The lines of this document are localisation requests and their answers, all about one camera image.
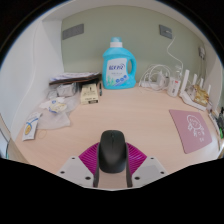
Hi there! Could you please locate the stack of papers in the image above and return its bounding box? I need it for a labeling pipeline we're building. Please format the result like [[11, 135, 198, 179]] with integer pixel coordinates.
[[48, 71, 102, 86]]

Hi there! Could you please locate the white remote control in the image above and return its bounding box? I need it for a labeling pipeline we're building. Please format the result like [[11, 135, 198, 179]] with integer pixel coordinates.
[[208, 111, 221, 134]]

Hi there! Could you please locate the gold snack bag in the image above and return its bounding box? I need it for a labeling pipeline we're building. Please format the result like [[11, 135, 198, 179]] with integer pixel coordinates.
[[191, 84, 210, 108]]

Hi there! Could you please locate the pink printed mouse pad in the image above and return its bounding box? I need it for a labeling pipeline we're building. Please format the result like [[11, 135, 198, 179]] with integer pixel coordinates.
[[168, 109, 213, 155]]

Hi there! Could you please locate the clear plastic bag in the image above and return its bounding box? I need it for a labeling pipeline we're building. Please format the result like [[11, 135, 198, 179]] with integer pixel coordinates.
[[36, 89, 83, 130]]

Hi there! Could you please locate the grey wall socket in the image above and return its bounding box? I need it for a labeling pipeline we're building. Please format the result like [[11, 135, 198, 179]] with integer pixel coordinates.
[[158, 24, 174, 40]]

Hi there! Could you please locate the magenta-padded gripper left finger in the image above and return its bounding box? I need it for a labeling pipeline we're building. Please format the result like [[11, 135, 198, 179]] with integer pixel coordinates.
[[55, 141, 103, 189]]

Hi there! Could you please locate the black computer mouse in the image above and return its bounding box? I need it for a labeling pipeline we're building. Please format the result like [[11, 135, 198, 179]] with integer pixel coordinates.
[[98, 129, 129, 174]]

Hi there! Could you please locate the white router with antennas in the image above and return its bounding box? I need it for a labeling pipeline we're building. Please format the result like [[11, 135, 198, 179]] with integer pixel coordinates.
[[179, 69, 213, 112]]

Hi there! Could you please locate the grey blank wall plate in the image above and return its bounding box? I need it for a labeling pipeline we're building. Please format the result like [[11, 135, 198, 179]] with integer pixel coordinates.
[[61, 23, 85, 41]]

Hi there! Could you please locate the blue detergent bottle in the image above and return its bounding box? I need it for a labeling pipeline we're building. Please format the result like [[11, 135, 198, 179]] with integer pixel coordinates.
[[101, 36, 138, 90]]

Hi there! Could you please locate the white wall charger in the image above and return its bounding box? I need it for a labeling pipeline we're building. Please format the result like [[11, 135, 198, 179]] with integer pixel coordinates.
[[198, 45, 207, 59]]

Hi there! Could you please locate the silver foil packet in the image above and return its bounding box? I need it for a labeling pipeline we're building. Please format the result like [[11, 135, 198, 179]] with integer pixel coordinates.
[[56, 83, 78, 98]]

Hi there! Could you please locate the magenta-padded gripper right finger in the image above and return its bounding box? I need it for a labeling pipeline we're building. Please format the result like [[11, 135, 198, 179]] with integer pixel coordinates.
[[124, 141, 169, 189]]

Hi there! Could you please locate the white and blue packet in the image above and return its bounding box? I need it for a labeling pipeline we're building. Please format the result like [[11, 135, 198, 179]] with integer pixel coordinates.
[[21, 111, 43, 142]]

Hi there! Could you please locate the white cable from wall socket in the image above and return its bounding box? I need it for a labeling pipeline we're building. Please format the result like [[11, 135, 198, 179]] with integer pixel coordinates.
[[166, 37, 185, 71]]

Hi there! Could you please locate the white desk partition panel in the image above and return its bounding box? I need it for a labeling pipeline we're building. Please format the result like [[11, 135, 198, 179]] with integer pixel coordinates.
[[199, 38, 222, 111]]

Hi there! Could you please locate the pale yellow small box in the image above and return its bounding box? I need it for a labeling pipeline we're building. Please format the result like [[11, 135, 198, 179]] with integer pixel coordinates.
[[80, 83, 100, 106]]

